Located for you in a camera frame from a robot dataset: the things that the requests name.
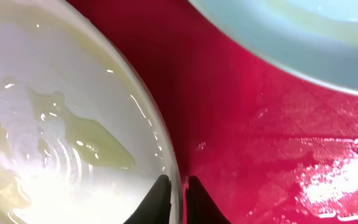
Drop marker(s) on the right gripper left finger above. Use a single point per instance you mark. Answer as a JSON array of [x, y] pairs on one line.
[[155, 207]]

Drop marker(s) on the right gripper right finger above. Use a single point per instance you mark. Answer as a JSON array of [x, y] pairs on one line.
[[200, 207]]

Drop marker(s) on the white plate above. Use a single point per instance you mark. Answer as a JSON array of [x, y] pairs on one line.
[[81, 140]]

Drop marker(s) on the red plastic tray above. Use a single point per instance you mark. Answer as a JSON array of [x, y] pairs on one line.
[[266, 146]]

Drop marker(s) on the light blue plate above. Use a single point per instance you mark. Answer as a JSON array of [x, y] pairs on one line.
[[314, 40]]

